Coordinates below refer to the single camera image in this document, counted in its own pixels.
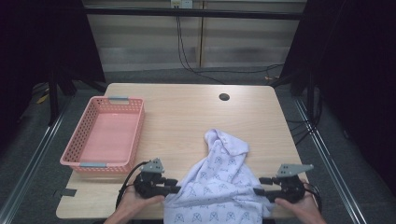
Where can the person's right hand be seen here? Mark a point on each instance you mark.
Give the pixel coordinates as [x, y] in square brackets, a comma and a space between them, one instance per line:
[302, 208]

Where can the black tape piece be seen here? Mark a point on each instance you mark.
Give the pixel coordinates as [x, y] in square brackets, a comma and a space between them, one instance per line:
[67, 192]

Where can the dark curtain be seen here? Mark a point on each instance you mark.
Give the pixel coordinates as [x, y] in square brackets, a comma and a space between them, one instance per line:
[40, 40]
[358, 77]

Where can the person's left hand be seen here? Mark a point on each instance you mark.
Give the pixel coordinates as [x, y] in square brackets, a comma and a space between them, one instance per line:
[134, 205]

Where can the black metal stand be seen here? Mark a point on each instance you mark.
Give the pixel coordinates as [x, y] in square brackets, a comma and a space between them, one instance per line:
[53, 99]
[310, 99]

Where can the pink plastic basket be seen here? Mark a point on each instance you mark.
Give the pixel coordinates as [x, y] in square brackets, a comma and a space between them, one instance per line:
[109, 137]

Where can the yellow floor object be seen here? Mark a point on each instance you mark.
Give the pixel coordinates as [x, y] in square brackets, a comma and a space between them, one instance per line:
[42, 99]

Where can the black horizontal bar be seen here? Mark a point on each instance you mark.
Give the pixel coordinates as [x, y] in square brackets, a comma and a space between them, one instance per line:
[193, 13]

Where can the aluminium floor rail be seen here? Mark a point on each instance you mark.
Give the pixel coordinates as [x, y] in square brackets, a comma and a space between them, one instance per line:
[330, 161]
[34, 152]

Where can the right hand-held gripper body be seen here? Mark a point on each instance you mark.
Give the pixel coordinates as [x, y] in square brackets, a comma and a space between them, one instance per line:
[291, 186]

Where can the white wall socket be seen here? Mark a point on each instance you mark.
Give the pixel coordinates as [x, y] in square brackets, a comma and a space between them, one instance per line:
[182, 3]

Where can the white patterned towel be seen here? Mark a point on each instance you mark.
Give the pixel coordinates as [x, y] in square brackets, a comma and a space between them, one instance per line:
[218, 186]

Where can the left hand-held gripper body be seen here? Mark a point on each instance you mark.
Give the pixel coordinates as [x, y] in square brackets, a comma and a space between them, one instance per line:
[149, 183]

